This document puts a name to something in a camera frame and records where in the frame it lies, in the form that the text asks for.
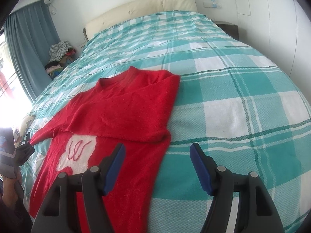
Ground dark bedside table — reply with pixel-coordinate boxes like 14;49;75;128
214;21;239;40

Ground red knit sweater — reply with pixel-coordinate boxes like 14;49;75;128
30;67;180;232

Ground white wardrobe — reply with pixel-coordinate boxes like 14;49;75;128
230;0;311;83

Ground teal plaid bedspread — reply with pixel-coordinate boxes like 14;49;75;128
21;11;310;232

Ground blue curtain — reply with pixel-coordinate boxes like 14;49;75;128
4;1;60;101

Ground pile of clothes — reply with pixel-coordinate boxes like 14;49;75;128
45;41;76;80

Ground wall socket panel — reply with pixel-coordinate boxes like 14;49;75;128
203;0;222;9

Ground patterned cushion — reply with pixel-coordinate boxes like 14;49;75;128
14;114;36;142

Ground cream padded headboard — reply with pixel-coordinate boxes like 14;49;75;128
83;0;198;41

